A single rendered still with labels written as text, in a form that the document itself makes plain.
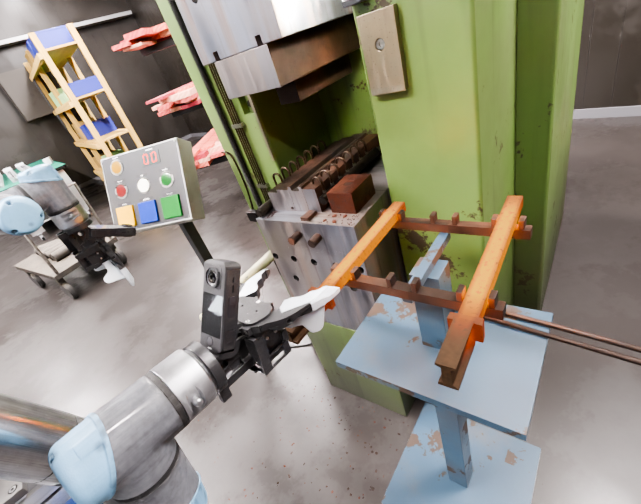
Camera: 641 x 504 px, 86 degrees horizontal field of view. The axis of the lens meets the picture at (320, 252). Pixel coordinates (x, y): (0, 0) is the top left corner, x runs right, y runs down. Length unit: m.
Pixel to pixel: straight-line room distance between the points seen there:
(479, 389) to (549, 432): 0.81
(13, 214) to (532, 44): 1.34
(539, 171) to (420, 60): 0.68
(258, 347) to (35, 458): 0.26
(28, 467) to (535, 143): 1.40
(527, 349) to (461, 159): 0.46
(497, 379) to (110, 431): 0.65
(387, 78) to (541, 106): 0.58
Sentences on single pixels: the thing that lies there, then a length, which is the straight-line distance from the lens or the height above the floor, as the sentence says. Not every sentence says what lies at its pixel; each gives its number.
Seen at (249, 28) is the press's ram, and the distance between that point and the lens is 0.96.
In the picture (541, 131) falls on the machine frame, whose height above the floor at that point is 0.89.
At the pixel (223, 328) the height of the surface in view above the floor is 1.10.
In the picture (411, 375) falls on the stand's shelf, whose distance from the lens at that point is 0.81.
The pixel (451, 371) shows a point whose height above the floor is 0.98.
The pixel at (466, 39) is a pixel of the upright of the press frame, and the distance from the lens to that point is 0.87.
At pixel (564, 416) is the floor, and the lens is 1.61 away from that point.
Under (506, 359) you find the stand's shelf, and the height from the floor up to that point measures 0.71.
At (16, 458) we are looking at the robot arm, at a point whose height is 1.09.
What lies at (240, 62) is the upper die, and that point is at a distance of 1.00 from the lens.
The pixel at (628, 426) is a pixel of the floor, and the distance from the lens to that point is 1.65.
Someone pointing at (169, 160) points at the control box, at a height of 1.14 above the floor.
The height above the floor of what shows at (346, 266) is 0.98.
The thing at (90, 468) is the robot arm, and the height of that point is 1.10.
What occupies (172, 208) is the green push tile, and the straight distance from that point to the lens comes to 1.30.
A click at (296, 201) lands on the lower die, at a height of 0.95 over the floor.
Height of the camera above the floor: 1.36
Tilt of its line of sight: 32 degrees down
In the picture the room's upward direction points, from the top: 20 degrees counter-clockwise
